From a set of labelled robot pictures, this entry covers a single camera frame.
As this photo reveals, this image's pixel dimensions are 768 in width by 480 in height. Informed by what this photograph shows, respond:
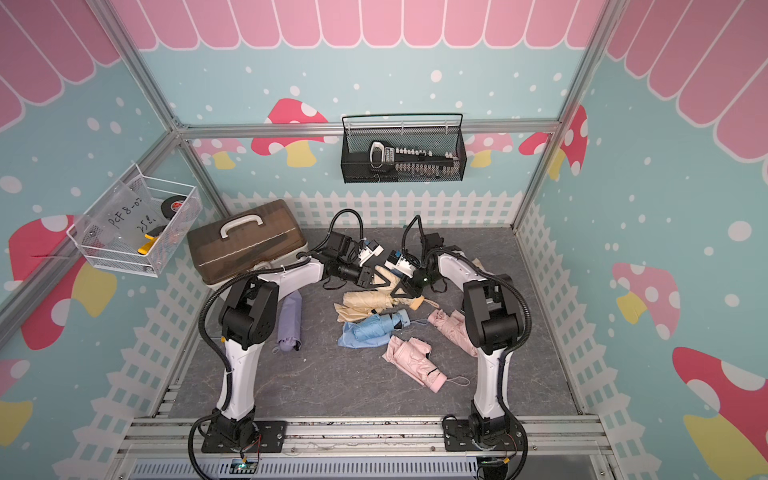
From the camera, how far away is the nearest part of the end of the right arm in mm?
847

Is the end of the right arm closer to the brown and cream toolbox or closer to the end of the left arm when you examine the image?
the end of the left arm

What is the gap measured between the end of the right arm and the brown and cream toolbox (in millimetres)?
381
